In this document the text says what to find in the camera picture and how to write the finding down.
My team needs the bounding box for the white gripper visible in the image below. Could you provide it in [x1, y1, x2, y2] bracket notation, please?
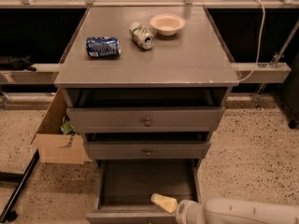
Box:
[150, 193, 206, 224]

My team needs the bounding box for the grey bottom drawer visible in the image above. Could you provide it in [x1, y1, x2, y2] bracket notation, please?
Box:
[86, 160, 201, 224]

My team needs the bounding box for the grey drawer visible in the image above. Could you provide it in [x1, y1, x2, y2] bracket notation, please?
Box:
[86, 160, 201, 224]
[66, 106, 224, 133]
[84, 141, 210, 160]

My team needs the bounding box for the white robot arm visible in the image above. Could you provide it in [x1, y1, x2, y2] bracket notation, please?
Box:
[150, 193, 299, 224]

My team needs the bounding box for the grey middle drawer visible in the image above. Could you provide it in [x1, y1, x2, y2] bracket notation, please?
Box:
[84, 141, 210, 160]

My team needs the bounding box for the grey top drawer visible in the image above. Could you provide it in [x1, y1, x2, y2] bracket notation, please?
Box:
[66, 106, 224, 133]

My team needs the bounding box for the grey wooden drawer cabinet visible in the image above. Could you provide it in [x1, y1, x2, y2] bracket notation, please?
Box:
[53, 6, 240, 173]

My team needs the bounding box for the green packet in box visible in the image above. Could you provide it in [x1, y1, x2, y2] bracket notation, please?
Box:
[60, 119, 76, 134]

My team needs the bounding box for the cardboard box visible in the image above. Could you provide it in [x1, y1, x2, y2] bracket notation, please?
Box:
[36, 90, 86, 164]

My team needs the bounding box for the black floor stand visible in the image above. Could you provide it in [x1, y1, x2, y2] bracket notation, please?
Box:
[0, 151, 39, 224]

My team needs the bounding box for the black cart with wheel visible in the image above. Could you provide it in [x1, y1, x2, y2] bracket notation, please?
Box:
[280, 52, 299, 129]

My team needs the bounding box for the green and silver soda can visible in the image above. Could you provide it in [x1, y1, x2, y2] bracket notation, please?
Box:
[129, 22, 153, 49]

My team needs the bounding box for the blue soda can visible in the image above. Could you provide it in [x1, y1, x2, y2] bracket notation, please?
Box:
[86, 36, 121, 58]

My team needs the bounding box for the white paper bowl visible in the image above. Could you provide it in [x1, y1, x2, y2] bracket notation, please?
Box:
[149, 14, 185, 36]

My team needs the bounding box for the metal diagonal strut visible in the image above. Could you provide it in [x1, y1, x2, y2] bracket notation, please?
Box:
[249, 20, 299, 109]

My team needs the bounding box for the grey horizontal rail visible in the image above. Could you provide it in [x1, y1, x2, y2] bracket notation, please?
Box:
[0, 63, 291, 85]

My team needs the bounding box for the black object on rail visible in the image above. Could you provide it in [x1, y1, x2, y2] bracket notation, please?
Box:
[0, 56, 36, 72]

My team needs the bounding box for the white cable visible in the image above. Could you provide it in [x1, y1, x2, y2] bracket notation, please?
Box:
[235, 0, 266, 83]

